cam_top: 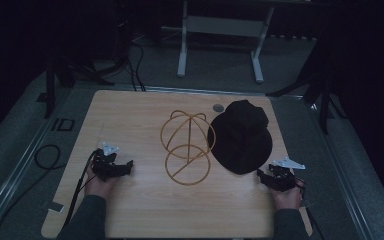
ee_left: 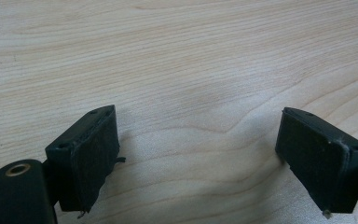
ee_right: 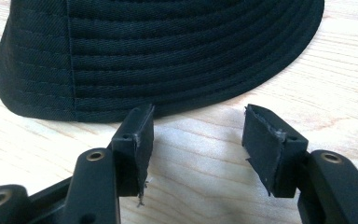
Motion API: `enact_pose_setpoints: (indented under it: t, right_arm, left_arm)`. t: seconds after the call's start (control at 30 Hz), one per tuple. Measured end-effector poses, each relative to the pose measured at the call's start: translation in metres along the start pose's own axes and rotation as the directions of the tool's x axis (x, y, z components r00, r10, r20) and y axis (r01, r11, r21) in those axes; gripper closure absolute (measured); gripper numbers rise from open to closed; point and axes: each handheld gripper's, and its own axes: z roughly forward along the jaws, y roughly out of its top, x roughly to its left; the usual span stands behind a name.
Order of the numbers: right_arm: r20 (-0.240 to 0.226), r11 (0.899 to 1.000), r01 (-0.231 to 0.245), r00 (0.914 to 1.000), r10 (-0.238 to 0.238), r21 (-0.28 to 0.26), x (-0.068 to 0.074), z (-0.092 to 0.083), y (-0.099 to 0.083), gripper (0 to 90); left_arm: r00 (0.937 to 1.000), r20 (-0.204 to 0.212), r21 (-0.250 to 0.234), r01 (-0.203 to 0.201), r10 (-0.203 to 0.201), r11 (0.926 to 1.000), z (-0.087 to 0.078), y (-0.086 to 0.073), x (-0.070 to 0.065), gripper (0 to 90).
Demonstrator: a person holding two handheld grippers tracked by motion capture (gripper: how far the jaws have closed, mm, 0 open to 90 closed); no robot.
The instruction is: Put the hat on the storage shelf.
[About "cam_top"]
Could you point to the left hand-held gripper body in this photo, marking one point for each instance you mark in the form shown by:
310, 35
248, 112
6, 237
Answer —
104, 163

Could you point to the black bucket hat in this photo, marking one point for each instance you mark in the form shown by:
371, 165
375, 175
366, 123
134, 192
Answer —
241, 140

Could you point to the grey table grommet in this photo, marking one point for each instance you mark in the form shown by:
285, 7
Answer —
218, 108

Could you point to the person's right hand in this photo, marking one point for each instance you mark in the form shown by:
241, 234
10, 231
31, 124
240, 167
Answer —
288, 199

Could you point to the person's left hand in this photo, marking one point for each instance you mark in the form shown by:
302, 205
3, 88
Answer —
97, 187

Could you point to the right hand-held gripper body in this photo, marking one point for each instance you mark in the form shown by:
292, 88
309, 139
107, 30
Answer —
284, 176

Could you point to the white metal desk frame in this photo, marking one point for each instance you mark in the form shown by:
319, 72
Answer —
225, 26

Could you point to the black tripod stand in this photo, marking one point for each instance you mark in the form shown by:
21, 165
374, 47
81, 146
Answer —
66, 75
320, 86

